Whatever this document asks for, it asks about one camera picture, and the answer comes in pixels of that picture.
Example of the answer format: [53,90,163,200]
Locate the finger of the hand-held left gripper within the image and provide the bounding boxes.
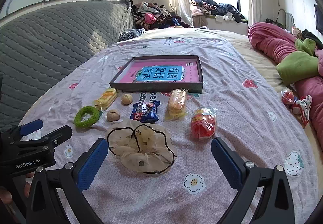
[4,119,44,144]
[11,125,73,155]

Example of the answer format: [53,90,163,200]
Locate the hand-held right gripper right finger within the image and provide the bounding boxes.
[211,137,296,224]

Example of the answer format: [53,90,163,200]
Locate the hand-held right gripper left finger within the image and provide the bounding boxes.
[26,138,109,224]

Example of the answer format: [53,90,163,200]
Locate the green fuzzy hair scrunchie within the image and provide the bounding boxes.
[74,106,101,128]

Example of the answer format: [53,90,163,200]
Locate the red snack packet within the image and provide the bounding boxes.
[190,106,219,140]

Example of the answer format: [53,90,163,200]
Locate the brown walnut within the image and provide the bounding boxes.
[106,109,120,122]

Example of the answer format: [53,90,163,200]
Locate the beige sheer hair scrunchie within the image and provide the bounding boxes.
[105,123,177,174]

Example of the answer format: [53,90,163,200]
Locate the yellow rice cracker packet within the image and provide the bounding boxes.
[165,89,189,121]
[94,88,119,111]

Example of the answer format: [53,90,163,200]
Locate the blue cookie packet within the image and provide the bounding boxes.
[130,101,161,124]

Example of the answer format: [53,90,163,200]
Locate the shallow dark cardboard box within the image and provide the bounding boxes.
[109,55,204,94]

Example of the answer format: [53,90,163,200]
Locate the person's left hand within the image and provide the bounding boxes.
[0,173,34,212]

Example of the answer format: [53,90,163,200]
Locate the pink strawberry printed bed sheet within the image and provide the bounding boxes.
[18,37,318,224]

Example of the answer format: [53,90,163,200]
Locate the grey quilted headboard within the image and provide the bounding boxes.
[0,0,135,139]

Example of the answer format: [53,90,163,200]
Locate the red candy packet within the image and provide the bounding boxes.
[281,87,296,105]

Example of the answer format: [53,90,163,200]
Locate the red and white scrunchie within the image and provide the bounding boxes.
[291,95,313,128]

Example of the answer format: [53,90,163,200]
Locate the pink and blue book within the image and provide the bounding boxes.
[119,60,200,85]

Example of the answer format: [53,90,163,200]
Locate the beige bed sheet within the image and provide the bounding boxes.
[134,27,323,164]

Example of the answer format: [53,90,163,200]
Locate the green fleece blanket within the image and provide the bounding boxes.
[275,37,323,85]

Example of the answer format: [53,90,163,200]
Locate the dark blue patterned pillow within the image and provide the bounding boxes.
[118,28,146,42]

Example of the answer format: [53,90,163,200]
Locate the pink quilt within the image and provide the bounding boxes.
[248,22,323,154]

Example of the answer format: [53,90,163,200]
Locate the beige window seat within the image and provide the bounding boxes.
[193,14,249,36]

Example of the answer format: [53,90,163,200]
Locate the black bag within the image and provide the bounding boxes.
[265,18,287,29]

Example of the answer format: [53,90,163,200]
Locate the pile of mixed clothes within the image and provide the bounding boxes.
[126,0,195,30]

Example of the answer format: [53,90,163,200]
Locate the dark crumpled clothes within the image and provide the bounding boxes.
[301,29,323,49]

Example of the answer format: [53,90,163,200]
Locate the heap of dark clothes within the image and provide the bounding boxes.
[190,0,246,24]

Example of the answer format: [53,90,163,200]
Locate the black television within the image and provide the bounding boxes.
[314,4,323,35]

